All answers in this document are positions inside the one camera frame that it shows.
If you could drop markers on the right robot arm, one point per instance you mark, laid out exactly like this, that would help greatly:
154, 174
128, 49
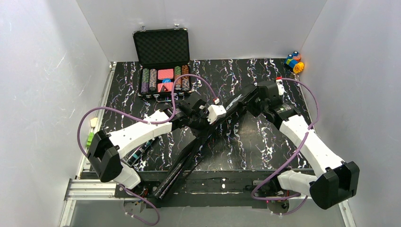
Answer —
333, 181

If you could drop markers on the chrome case handle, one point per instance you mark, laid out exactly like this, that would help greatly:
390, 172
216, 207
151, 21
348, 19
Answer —
160, 99

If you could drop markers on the badminton racket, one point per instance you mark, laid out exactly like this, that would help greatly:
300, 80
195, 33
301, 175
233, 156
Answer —
175, 172

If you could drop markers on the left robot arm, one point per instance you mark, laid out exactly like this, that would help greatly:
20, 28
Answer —
107, 150

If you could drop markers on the colourful toy blocks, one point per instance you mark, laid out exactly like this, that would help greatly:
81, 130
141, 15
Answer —
294, 63

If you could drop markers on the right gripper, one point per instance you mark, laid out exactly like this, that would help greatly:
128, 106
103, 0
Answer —
280, 86

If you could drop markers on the black shuttlecock tube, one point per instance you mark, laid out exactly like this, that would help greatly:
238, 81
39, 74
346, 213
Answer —
134, 156

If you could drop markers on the green clip on rail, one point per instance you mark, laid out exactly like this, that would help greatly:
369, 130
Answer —
89, 139

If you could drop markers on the beige block on rail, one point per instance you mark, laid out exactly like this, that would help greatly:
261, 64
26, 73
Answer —
93, 122

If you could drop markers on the black poker chip case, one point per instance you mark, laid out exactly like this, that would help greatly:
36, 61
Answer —
162, 53

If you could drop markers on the black racket bag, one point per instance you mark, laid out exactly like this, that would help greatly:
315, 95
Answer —
213, 125

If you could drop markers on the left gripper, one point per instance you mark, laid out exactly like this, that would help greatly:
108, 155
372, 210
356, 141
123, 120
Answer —
202, 116

